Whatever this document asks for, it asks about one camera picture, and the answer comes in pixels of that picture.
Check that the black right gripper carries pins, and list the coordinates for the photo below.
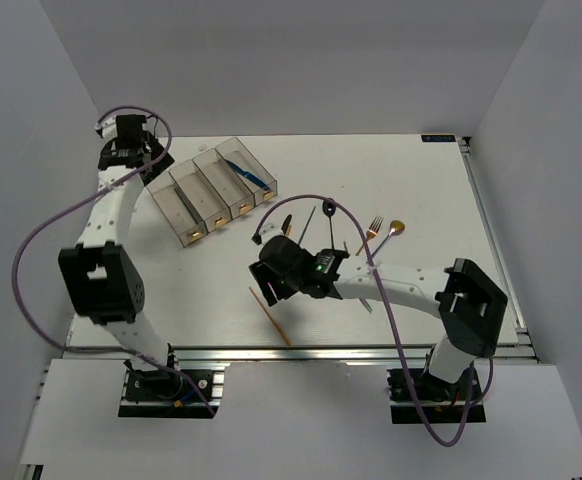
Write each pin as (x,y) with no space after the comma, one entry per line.
(263,276)

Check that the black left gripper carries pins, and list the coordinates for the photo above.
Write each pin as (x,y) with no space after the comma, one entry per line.
(158,167)

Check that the black table knife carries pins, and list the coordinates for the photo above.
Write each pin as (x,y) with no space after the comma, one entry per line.
(286,224)

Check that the black spoon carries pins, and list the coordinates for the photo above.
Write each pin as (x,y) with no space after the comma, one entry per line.
(329,210)

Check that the rainbow gold spoon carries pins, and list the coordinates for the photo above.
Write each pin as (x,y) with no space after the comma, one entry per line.
(397,227)

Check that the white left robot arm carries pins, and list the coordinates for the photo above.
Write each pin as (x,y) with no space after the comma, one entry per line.
(103,283)

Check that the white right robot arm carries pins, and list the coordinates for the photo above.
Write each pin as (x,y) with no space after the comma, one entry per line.
(470,306)

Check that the iridescent rainbow fork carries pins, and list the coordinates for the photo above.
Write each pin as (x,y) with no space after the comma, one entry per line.
(366,305)

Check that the ornate gold fork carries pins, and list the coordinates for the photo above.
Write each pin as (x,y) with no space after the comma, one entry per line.
(371,232)

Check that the blue handled knife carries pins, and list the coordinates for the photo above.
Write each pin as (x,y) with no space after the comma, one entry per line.
(248,176)

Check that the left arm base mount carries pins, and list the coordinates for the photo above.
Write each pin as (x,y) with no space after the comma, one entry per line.
(159,395)

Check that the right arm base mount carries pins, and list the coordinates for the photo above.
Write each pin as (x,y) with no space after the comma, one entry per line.
(442,403)

